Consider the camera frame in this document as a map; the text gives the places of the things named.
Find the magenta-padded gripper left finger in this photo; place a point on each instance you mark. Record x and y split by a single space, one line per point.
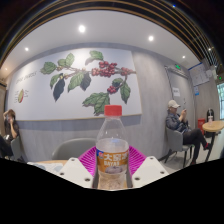
75 171

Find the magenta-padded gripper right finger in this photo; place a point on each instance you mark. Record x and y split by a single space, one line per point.
150 170

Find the clear red-capped drink bottle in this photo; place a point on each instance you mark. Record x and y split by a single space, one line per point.
112 146

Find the grey upholstered chair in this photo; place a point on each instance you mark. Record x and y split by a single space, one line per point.
174 140
75 148
17 148

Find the person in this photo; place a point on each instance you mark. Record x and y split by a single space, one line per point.
10 128
180 125

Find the red bin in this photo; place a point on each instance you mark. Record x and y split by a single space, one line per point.
201 124

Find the round wooden table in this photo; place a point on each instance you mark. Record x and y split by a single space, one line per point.
215 126

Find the black thermos jug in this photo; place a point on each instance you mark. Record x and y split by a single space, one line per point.
210 114

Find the white paper notice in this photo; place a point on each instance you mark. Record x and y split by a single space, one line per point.
176 92

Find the grey door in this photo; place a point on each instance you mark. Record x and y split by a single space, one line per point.
181 83

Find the green exit sign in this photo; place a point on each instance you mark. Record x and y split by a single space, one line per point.
177 66

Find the white notice board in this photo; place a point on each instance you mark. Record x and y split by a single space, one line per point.
199 74

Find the round ceiling lights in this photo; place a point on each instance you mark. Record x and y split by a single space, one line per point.
82 28

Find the coffee plant wall mural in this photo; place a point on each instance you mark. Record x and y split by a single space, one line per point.
76 86

